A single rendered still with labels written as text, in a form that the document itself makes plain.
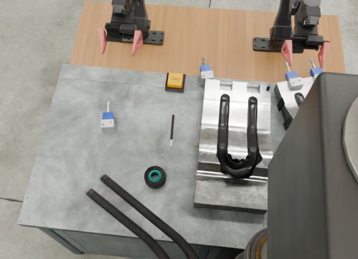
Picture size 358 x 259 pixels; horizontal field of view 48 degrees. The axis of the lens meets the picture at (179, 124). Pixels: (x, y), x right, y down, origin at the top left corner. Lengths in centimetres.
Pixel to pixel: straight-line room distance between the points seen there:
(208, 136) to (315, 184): 121
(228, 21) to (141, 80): 50
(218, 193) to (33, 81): 173
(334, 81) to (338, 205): 9
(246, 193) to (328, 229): 121
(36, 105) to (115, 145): 121
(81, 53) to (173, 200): 78
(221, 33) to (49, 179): 97
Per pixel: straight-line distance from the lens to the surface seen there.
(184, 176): 155
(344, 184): 29
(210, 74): 169
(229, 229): 150
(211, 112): 156
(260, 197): 149
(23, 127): 270
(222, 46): 185
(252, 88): 167
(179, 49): 183
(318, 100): 32
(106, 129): 161
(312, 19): 133
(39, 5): 325
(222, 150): 147
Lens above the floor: 226
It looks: 63 degrees down
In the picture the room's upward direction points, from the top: straight up
